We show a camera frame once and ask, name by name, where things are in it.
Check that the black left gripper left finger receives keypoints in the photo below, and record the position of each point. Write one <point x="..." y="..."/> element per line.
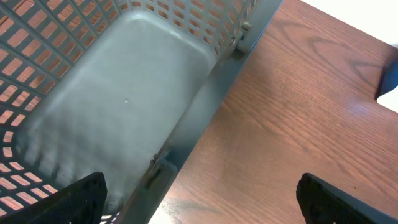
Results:
<point x="80" y="202"/>

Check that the white barcode scanner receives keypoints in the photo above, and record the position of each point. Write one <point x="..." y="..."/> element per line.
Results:
<point x="386" y="94"/>

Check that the grey plastic basket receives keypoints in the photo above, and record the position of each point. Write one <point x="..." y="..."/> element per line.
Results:
<point x="125" y="88"/>

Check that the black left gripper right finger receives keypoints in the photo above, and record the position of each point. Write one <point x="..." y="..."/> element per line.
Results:
<point x="323" y="203"/>

